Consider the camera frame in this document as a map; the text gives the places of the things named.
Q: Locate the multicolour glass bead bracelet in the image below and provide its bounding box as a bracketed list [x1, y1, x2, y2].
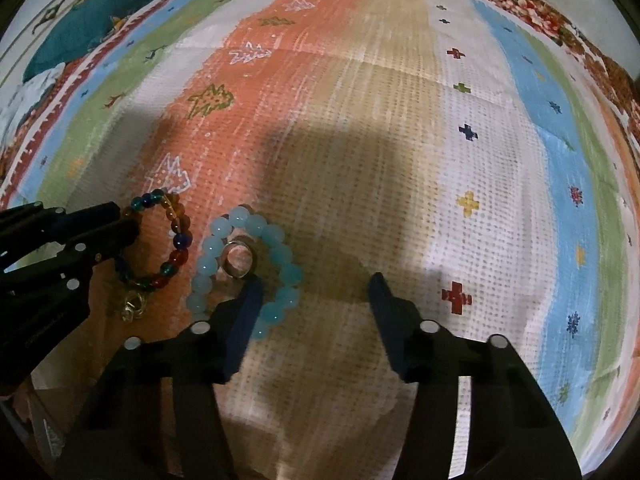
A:
[114, 187, 194, 294]

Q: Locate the small gold ring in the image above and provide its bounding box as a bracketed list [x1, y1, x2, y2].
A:
[119, 289, 149, 323]

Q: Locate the white crumpled cloth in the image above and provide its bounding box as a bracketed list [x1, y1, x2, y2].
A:
[0, 63, 65, 150]

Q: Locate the light blue bead bracelet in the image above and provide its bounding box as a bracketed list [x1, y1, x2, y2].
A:
[185, 205, 305, 340]

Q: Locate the silver ring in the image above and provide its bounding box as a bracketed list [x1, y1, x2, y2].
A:
[220, 238, 260, 280]

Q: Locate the teal pillow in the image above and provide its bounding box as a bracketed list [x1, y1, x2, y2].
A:
[23, 0, 152, 81]

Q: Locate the striped colourful cloth mat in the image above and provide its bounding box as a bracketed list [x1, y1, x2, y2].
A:
[1, 0, 639, 479]

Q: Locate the silver metal tin box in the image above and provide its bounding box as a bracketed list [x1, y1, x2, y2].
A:
[28, 354, 105, 474]

